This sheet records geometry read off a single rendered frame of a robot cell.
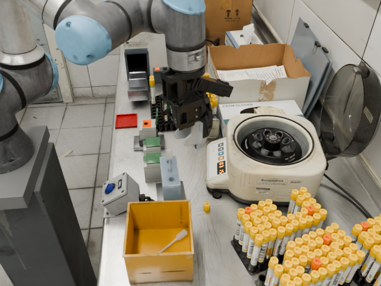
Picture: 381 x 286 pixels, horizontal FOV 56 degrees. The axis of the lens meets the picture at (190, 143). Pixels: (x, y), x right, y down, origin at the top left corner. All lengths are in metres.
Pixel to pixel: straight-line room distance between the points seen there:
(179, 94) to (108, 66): 2.17
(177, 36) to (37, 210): 0.64
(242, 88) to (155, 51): 0.39
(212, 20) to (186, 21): 1.08
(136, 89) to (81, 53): 0.68
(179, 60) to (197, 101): 0.09
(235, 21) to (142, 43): 0.55
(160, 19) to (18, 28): 0.41
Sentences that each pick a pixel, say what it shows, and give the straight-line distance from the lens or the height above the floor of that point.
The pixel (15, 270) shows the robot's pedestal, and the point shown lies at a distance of 1.33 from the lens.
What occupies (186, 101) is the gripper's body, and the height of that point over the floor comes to 1.17.
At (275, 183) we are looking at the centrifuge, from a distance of 0.86.
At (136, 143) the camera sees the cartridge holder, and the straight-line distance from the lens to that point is 1.07.
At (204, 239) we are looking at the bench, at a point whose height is 0.88.
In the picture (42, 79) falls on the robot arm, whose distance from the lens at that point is 1.03.
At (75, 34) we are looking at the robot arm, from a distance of 0.59.
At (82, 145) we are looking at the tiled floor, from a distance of 2.53.
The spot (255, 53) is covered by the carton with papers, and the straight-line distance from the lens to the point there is 1.34.
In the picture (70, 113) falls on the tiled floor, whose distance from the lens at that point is 2.87.
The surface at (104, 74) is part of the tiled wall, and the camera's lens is 2.90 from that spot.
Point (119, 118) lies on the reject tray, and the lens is 1.19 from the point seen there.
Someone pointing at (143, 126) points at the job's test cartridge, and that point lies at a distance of 1.02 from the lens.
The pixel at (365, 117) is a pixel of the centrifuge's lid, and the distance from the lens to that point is 0.82.
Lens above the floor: 1.56
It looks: 40 degrees down
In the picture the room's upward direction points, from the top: straight up
